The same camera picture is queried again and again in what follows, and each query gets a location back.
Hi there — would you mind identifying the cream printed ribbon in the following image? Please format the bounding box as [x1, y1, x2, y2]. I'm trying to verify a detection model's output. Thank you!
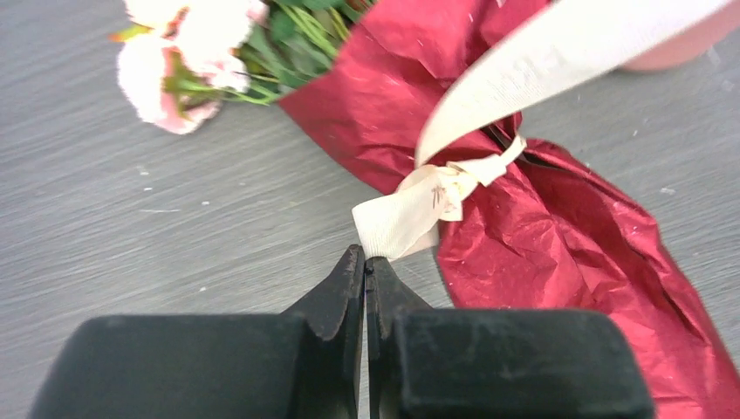
[352, 0, 726, 260]

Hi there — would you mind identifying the dark red wrapping paper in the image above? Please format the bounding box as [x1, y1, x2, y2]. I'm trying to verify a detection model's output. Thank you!
[280, 1, 739, 418]

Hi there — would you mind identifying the pink artificial flower bouquet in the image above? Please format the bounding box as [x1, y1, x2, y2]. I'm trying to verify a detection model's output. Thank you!
[112, 0, 371, 134]

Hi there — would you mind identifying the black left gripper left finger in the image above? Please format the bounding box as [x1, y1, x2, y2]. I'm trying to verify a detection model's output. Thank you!
[284, 244, 365, 418]

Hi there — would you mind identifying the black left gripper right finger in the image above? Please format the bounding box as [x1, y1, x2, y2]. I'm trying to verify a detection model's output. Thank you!
[365, 257, 431, 419]

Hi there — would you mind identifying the pink cylindrical vase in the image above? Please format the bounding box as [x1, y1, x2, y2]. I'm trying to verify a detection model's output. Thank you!
[620, 0, 739, 72]

